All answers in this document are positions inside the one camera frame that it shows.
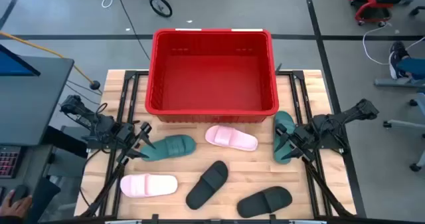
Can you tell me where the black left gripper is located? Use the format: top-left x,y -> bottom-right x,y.
114,122 -> 156,166

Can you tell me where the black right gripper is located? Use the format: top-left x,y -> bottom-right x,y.
274,122 -> 317,164

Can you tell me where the green rubber slide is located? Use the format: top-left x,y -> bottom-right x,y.
273,110 -> 297,166
139,134 -> 197,162

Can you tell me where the pink rubber slide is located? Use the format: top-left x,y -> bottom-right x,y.
120,173 -> 179,199
205,124 -> 259,152

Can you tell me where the black rubber slide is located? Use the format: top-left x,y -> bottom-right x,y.
236,185 -> 294,219
185,160 -> 229,211

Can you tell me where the red plastic bin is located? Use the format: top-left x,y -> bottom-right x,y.
145,28 -> 280,124

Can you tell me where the grey office chair base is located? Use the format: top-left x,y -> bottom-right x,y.
374,77 -> 425,172

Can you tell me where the black computer mouse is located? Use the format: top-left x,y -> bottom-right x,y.
9,183 -> 30,205

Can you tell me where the backlit keyboard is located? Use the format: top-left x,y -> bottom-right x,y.
0,146 -> 23,179

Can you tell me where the black wheel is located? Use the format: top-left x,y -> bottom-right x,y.
149,0 -> 173,18

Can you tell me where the person's black shoe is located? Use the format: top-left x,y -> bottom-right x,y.
388,41 -> 411,80

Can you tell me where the person's hand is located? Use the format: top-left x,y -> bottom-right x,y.
0,189 -> 33,220

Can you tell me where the person's leg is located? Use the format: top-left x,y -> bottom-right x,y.
396,56 -> 425,80

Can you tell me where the computer monitor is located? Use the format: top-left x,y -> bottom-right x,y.
0,44 -> 41,77

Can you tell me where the thin black cable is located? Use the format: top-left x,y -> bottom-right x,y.
64,80 -> 103,97

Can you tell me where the black metal frame rail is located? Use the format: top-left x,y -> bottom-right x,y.
76,213 -> 358,224

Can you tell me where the long white cable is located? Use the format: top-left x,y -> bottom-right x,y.
361,24 -> 425,66

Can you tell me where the long black floor cable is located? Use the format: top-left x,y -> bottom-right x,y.
112,0 -> 152,62

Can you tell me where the orange cable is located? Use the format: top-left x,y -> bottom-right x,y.
0,31 -> 96,85

